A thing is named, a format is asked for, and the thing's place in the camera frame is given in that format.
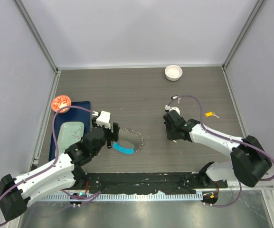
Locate large keyring with small rings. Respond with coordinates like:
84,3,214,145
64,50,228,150
113,128,145,155

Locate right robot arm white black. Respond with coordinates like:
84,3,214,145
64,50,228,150
163,109,272,188

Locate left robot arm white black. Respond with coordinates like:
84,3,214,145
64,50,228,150
0,118,120,222

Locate pale green rectangular plate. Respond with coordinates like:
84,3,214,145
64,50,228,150
57,122,84,154

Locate key with black tag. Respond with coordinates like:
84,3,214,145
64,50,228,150
171,95,181,104

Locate key with yellow tag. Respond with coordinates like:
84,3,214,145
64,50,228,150
205,112,220,119

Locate orange patterned bowl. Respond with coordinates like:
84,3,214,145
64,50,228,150
51,95,72,112

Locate white bowl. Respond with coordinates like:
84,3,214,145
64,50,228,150
164,65,183,81

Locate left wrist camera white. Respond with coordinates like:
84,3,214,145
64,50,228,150
92,111,111,129

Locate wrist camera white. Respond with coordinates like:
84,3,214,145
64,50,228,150
164,104,180,115
92,111,111,129

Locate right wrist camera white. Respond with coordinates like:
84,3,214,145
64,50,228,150
164,104,180,115

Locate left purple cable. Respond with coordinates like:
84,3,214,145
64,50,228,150
0,106,102,226

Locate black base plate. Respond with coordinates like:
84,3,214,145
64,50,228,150
65,172,228,195

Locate slotted cable duct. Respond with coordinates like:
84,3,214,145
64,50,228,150
38,191,203,202

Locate aluminium frame rail front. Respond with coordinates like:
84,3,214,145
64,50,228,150
227,180,274,190

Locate right aluminium corner post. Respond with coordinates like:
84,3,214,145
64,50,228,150
221,0,267,71

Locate aluminium corner post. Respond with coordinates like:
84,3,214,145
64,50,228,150
221,0,267,71
12,0,62,72

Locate left aluminium corner post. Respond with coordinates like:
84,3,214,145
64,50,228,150
12,0,62,72

